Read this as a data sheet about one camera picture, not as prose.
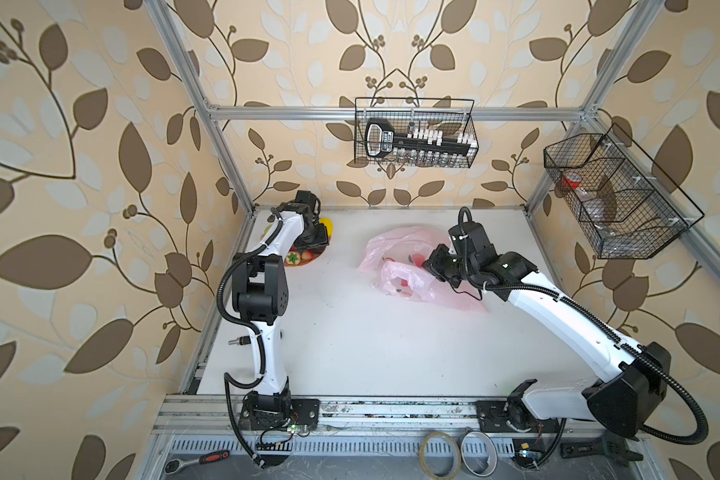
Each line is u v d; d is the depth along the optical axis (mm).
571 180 812
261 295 553
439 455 695
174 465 679
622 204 749
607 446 693
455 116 911
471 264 567
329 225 1187
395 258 1027
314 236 882
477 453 705
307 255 996
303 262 994
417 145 848
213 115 929
